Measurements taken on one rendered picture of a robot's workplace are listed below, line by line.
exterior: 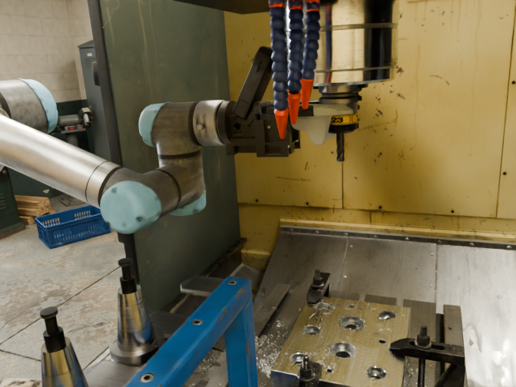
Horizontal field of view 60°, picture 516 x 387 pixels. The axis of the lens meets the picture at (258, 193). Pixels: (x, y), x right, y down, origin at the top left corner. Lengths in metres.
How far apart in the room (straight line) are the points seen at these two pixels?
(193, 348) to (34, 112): 0.61
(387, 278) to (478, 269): 0.31
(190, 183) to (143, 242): 0.62
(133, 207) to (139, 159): 0.67
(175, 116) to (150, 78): 0.63
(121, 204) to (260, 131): 0.23
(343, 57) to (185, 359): 0.41
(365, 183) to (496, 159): 0.45
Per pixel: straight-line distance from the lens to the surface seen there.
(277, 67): 0.50
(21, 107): 0.97
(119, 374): 0.55
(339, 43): 0.61
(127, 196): 0.66
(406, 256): 1.76
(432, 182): 1.74
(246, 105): 0.71
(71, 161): 0.74
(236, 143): 0.73
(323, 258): 1.76
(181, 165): 0.77
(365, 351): 0.94
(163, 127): 0.77
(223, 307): 0.61
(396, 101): 1.69
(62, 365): 0.47
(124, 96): 1.28
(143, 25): 1.38
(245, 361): 0.72
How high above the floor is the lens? 1.53
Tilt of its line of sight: 16 degrees down
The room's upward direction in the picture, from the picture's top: 3 degrees counter-clockwise
